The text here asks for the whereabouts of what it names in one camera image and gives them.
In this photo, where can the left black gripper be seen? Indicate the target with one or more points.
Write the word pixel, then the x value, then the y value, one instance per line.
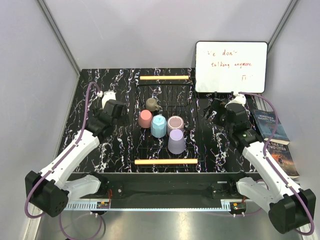
pixel 124 113

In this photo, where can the taupe ceramic mug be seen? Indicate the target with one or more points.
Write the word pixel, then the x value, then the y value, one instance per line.
pixel 151 104

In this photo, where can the light blue faceted mug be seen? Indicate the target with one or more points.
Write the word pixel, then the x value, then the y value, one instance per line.
pixel 159 126

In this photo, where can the lavender plastic cup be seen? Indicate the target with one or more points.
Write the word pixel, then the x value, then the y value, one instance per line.
pixel 176 142

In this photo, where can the dark Two Cities book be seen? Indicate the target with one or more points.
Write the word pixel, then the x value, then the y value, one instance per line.
pixel 281 154

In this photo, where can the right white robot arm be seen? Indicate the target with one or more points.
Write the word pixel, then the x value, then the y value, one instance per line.
pixel 288 206

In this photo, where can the wooden rack handle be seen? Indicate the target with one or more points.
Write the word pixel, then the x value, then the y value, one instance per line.
pixel 170 161
pixel 165 77

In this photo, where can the pink plastic cup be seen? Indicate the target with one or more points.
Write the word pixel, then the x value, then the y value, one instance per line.
pixel 145 119

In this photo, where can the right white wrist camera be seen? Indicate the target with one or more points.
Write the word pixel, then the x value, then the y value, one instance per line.
pixel 239 99

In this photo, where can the mauve ribbed mug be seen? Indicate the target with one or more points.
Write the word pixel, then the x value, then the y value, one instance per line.
pixel 175 122

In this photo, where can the rear wooden rack handle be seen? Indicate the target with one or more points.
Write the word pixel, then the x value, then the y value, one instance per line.
pixel 165 77

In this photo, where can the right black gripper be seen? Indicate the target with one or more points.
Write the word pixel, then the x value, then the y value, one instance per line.
pixel 216 105

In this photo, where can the black wire dish rack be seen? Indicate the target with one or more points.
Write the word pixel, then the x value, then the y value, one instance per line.
pixel 178 98

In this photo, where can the white whiteboard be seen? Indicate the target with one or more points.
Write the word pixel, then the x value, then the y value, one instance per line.
pixel 230 66

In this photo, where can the grey slotted cable duct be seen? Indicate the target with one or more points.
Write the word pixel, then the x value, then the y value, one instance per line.
pixel 87 205

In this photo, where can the front wooden rack handle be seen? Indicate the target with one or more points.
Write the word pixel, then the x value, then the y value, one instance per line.
pixel 170 161

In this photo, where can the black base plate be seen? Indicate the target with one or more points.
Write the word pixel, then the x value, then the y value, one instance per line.
pixel 174 191

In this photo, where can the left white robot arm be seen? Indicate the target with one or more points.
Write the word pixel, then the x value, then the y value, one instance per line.
pixel 50 190

